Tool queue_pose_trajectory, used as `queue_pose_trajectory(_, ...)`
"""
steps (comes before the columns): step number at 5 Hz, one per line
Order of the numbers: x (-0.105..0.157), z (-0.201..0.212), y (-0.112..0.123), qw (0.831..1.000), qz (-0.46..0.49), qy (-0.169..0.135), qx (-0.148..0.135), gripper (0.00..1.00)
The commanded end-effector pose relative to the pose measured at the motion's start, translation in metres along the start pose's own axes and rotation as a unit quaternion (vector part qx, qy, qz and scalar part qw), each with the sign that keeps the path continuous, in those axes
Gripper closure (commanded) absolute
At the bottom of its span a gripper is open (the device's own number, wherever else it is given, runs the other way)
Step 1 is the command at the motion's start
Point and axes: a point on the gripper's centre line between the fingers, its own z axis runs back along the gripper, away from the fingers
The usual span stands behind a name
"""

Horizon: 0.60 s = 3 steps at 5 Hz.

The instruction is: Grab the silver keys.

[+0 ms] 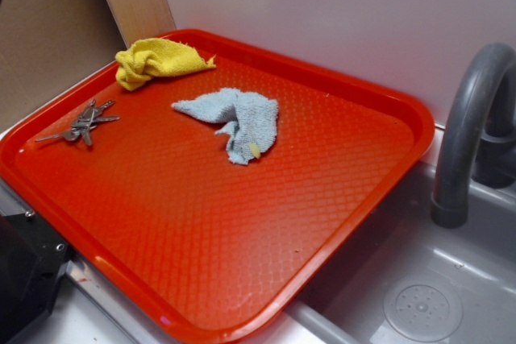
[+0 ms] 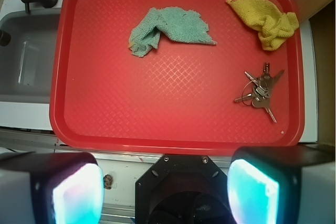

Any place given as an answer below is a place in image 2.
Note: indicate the grey sink basin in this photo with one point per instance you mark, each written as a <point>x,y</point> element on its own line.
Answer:
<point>27,61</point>

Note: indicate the red plastic tray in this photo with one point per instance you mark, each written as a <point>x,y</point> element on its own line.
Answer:
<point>178,98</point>

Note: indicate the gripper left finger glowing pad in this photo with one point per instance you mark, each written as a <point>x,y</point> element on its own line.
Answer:
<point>51,188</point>

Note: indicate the yellow microfiber cloth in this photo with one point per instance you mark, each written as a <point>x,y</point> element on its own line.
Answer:
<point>273,26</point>

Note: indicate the teal microfiber cloth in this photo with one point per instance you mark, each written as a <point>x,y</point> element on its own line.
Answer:
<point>177,24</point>

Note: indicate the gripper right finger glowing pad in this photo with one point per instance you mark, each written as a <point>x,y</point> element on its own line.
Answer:
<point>293,184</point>

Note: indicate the silver key bunch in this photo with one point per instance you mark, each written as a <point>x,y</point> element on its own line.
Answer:
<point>258,91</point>

